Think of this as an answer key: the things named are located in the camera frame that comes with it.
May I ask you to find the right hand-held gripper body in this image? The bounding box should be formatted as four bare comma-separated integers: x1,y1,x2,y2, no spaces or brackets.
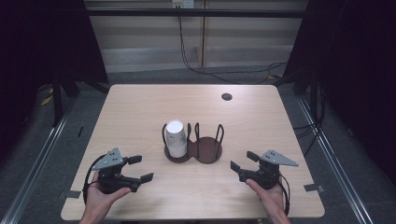
238,149,300,190

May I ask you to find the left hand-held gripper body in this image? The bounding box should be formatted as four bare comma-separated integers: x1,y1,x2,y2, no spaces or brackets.
92,147,142,194

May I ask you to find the dark brown wire cup holder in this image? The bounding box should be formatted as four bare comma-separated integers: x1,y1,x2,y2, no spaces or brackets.
162,121,225,165

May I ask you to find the person's right hand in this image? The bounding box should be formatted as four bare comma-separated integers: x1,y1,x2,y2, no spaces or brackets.
246,178,289,218

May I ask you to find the person's left hand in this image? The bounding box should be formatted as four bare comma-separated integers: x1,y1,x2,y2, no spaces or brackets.
83,171,133,218

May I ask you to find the grey tape piece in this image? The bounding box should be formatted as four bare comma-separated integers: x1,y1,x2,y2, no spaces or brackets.
303,183,326,193
57,189,82,200

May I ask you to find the black metal stand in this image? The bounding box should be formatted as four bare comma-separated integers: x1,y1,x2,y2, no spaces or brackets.
308,69,320,120
50,69,80,128

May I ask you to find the black curtain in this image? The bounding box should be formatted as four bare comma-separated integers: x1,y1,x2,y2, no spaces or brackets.
0,0,109,160
284,0,396,186

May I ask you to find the black horizontal bar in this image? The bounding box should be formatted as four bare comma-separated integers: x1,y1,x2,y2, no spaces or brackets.
85,7,306,19

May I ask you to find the white power outlet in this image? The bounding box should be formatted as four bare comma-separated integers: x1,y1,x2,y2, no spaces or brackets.
172,0,195,9

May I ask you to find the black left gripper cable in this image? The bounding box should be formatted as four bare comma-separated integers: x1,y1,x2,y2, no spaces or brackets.
81,154,106,204

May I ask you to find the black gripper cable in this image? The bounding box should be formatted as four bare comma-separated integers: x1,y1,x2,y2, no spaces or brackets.
278,174,291,217
81,154,106,204

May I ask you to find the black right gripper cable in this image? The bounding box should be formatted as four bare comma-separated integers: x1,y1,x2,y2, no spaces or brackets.
278,174,291,217

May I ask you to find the black floor cable bundle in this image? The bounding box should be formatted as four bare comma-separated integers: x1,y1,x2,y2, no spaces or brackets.
292,88,328,157

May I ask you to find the metal floor rail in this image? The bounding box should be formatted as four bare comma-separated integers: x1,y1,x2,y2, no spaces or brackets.
0,92,78,224
295,95,375,224

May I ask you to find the black wall cable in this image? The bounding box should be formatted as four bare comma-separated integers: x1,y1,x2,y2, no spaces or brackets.
177,16,288,86

